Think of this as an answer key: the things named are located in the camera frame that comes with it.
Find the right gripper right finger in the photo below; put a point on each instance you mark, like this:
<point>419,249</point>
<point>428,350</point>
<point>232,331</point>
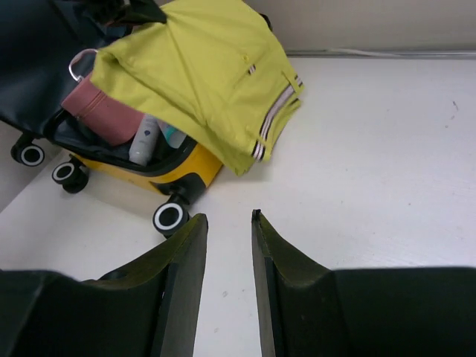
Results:
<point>295,298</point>

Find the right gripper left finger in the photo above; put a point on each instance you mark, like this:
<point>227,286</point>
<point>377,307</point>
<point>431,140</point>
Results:
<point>150,306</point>

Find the white tube with blue logo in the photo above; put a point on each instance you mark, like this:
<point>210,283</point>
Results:
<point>143,144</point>

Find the white pink bottle teal cap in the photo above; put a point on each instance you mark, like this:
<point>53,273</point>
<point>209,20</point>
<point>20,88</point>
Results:
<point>172,135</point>

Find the pink case with metal handle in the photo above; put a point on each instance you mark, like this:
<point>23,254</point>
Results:
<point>113,121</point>

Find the yellow-green shirt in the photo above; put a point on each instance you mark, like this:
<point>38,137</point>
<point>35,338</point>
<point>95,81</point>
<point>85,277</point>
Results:
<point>214,71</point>

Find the yellow hard-shell suitcase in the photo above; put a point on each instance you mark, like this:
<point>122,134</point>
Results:
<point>47,50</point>

